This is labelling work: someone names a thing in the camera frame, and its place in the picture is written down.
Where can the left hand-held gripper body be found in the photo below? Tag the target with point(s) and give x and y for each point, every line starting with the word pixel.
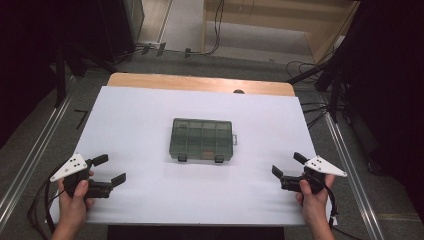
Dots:
pixel 71 168

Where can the person's left hand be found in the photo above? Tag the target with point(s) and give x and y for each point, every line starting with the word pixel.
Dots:
pixel 73 210

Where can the person's right hand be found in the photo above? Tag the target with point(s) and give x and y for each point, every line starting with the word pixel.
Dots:
pixel 313 205

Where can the metal floor rail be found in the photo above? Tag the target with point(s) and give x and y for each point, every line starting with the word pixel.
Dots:
pixel 36 153
pixel 356 186

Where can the wooden cabinet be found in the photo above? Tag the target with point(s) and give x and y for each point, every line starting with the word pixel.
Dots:
pixel 266 36

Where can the dark round table grommet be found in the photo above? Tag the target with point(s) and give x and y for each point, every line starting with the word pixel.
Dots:
pixel 238 91

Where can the person's dark clothing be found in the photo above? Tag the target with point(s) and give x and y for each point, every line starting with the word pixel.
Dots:
pixel 193 233

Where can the black curtain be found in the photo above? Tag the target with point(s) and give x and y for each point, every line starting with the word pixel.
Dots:
pixel 33 50
pixel 393 100

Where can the transparent grey compartment box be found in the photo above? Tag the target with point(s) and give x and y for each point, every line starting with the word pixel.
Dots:
pixel 200 139

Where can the white table board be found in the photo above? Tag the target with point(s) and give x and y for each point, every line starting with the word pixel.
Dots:
pixel 150 133

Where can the black stand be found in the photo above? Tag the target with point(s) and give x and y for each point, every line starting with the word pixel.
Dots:
pixel 333 86
pixel 61 76

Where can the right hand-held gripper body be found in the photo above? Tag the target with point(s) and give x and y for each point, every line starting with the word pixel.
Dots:
pixel 321 170

